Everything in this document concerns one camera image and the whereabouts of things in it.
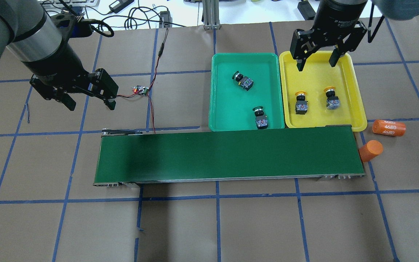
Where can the black power adapter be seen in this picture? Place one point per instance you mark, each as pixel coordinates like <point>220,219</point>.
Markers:
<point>165,19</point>

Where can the green tray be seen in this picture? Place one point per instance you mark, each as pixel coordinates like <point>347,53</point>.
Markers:
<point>230,106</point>

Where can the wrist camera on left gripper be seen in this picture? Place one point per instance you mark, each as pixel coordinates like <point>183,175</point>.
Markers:
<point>71,26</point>

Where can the orange cylinder with white numbers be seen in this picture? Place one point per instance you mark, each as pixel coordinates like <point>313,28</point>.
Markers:
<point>388,127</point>

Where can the green conveyor belt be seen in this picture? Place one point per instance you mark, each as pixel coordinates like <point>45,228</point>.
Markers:
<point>228,155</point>

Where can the lone green push button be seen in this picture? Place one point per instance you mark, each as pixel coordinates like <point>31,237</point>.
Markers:
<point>261,119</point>

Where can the plain orange cylinder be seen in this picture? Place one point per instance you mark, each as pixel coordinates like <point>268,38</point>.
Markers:
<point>370,150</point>

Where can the yellow push button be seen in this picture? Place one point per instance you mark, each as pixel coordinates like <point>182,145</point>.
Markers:
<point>332,100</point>
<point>301,105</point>

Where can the aluminium frame post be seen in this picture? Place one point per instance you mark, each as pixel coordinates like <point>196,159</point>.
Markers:
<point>211,19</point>

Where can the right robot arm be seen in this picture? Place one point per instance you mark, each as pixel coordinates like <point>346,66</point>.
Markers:
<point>371,12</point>

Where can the yellow tray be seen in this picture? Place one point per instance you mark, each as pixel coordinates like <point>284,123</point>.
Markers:
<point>316,76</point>

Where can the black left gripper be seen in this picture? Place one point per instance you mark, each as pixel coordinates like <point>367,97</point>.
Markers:
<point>51,68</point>

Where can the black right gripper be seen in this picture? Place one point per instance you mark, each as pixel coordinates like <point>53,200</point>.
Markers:
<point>335,18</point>

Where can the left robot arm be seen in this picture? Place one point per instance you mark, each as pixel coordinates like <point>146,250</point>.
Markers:
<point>40,42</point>

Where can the small controller circuit board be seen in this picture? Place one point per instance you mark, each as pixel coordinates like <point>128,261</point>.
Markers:
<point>140,90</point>

